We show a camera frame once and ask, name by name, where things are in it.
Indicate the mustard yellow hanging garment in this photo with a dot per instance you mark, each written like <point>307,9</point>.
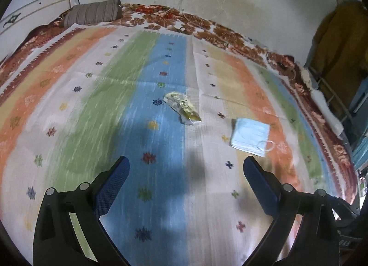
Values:
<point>339,53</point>

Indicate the white folded cloth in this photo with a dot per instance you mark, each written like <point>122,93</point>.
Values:
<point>327,114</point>

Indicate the yellow snack wrapper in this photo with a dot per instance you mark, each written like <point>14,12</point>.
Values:
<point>180,104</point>

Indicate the blue patterned hanging cloth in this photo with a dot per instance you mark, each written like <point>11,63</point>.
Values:
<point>358,109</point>

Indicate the metal bed rail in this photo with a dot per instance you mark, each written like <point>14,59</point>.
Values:
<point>333,93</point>

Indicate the striped multicolour bed mat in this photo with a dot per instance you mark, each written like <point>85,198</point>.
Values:
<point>172,217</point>

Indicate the grey striped pillow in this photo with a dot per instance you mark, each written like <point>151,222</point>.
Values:
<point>93,13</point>

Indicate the white wooden headboard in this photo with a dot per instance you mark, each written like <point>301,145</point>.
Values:
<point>17,25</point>

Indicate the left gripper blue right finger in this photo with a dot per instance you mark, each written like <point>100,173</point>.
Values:
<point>265,186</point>

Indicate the brown floral blanket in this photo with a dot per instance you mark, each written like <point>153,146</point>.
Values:
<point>230,39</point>

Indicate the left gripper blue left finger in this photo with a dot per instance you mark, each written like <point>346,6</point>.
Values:
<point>108,184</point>

